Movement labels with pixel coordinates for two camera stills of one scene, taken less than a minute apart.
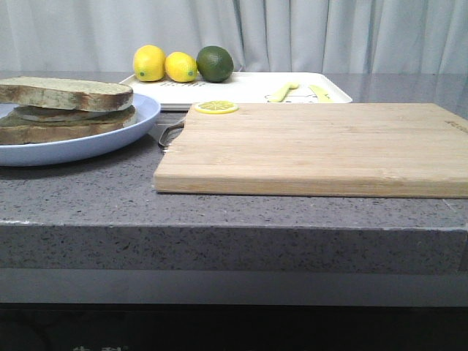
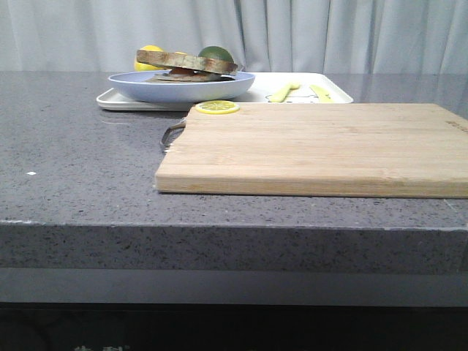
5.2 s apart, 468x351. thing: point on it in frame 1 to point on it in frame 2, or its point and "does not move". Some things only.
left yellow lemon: [149, 63] does not move
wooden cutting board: [340, 150] does not move
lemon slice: [216, 107] does not move
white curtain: [325, 36] does not move
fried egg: [61, 114] to [186, 73]
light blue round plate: [147, 114] to [133, 85]
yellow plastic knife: [321, 94] does not move
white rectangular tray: [249, 88] does not move
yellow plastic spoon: [281, 93] does not move
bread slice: [45, 133] to [202, 78]
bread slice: [65, 93] to [188, 61]
